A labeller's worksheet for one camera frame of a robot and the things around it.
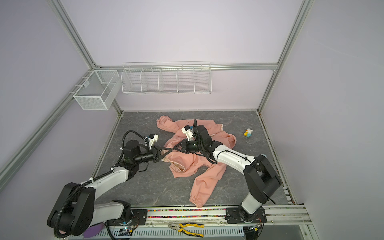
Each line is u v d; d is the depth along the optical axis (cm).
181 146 75
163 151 77
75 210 41
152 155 72
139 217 73
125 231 72
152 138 78
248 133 103
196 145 70
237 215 74
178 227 71
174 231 71
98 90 97
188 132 77
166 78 99
